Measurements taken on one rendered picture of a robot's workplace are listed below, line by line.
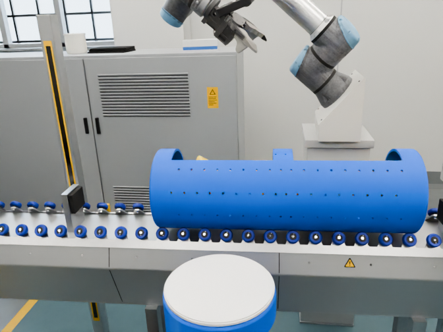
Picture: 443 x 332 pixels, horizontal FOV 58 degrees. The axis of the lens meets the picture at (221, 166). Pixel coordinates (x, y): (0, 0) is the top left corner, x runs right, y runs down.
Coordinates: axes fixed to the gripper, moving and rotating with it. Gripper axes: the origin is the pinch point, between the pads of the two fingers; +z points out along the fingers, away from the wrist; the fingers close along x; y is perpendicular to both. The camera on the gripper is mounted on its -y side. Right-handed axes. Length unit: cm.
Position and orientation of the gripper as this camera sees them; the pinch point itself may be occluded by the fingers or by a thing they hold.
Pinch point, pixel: (262, 43)
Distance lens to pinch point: 134.0
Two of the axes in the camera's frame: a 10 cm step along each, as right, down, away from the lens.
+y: -5.6, 5.7, 6.0
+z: 7.7, 6.3, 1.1
